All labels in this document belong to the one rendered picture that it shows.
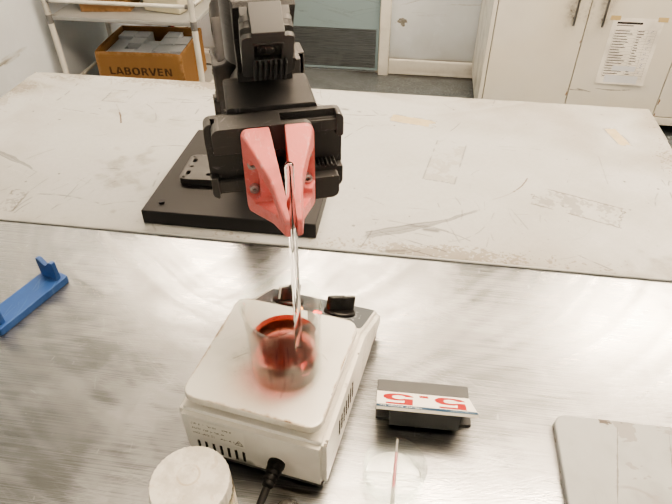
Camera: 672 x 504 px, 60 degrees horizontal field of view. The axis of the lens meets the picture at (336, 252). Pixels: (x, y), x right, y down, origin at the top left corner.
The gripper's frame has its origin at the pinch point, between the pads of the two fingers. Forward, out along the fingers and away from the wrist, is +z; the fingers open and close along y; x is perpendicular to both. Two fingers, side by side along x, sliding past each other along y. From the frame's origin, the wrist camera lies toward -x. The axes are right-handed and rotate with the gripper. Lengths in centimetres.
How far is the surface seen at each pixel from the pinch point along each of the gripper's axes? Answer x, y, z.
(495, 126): 27, 42, -53
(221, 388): 16.3, -6.6, 0.2
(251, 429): 18.5, -4.6, 3.1
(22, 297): 24.9, -28.9, -23.2
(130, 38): 83, -42, -255
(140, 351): 25.5, -15.5, -13.0
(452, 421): 23.1, 13.4, 3.0
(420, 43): 105, 110, -277
